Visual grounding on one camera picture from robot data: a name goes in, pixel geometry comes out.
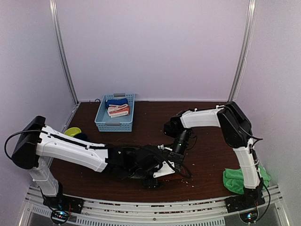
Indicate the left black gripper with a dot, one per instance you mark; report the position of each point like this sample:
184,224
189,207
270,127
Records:
152,184

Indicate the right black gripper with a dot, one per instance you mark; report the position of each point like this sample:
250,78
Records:
177,157

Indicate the green microfiber towel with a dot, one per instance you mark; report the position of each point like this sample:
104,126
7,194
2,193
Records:
233,179

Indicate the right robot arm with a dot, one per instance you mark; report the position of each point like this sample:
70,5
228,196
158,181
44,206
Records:
237,133

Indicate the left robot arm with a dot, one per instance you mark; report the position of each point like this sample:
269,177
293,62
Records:
37,140

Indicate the light blue plastic basket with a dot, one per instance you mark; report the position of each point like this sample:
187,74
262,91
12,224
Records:
105,123

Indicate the orange white rolled towel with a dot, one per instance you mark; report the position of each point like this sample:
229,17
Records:
118,111

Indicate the blue rolled towel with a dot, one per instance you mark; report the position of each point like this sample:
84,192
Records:
118,102

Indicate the dark blue mug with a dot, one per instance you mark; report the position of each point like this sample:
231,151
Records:
82,136

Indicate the yellow green bowl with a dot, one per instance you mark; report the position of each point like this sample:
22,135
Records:
72,131

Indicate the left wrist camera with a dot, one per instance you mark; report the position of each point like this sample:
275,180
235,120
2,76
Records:
153,160

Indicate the aluminium front rail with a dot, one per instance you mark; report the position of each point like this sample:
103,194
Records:
208,212

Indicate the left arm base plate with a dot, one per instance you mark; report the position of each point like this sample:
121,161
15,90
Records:
66,203

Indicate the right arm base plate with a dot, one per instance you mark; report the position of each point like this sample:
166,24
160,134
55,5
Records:
241,202

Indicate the right aluminium post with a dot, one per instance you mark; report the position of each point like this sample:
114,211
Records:
246,42

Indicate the aluminium post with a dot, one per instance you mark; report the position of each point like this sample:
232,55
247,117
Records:
62,54
246,42

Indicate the left aluminium post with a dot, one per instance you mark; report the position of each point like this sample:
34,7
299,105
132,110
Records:
62,54

